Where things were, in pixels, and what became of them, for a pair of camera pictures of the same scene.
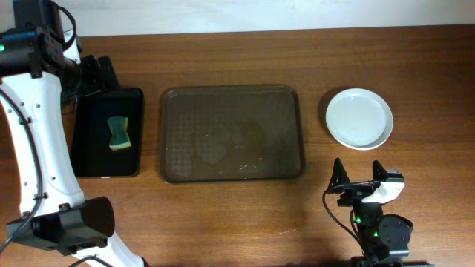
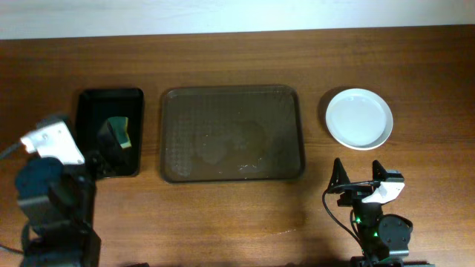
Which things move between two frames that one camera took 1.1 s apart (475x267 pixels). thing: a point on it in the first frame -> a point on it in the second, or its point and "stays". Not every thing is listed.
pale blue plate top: (360, 119) stays
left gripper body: (96, 73) -> (98, 162)
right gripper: (356, 196) stays
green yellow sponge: (119, 138) stays
